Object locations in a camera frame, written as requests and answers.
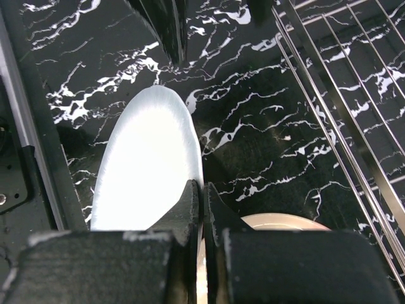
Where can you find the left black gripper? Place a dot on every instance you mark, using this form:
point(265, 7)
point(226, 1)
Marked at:
point(164, 25)

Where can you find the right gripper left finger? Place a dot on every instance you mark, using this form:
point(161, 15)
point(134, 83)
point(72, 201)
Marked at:
point(158, 265)

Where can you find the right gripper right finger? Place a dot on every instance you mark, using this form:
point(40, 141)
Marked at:
point(249, 266)

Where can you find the white grey-rimmed plate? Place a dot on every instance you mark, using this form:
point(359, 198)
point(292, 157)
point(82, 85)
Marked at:
point(151, 175)

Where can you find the chrome wire dish rack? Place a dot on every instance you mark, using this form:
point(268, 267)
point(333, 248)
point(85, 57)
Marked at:
point(348, 60)

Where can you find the pink cream floral plate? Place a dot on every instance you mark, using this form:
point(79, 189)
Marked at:
point(260, 221)

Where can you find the black marble pattern mat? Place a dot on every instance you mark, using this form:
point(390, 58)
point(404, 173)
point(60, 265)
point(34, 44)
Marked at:
point(73, 67)

